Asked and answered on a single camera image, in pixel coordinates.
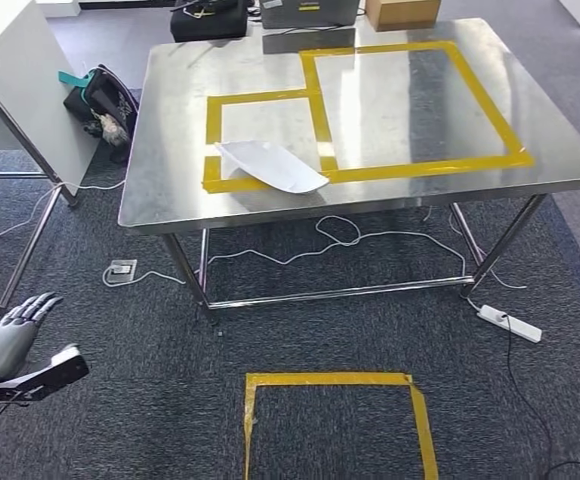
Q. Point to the grey laptop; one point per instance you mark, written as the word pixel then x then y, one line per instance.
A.
pixel 310 16

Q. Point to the stainless steel workbench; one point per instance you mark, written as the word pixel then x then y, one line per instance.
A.
pixel 180 166

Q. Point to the black backpack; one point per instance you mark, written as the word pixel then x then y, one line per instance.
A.
pixel 105 99

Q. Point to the white curved plastic part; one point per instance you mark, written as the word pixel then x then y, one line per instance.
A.
pixel 275 166

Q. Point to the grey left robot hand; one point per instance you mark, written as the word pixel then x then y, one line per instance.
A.
pixel 0 348

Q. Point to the steel floor socket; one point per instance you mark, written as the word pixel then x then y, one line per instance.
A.
pixel 122 270

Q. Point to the small yellow tape rectangle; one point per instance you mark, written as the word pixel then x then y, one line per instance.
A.
pixel 213 119

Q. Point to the brown cardboard box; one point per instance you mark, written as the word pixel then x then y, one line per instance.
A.
pixel 402 13

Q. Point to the black router with antennas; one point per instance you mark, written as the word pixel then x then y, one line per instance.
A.
pixel 205 8

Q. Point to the white power strip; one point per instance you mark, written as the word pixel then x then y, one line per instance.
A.
pixel 515 326

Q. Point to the black carrying case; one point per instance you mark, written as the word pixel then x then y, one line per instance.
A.
pixel 210 26

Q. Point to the large yellow tape rectangle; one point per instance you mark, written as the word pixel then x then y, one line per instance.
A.
pixel 492 112

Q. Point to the yellow floor tape square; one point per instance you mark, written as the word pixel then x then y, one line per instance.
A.
pixel 330 379

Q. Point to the white desk with metal legs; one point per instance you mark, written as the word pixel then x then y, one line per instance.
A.
pixel 25 86

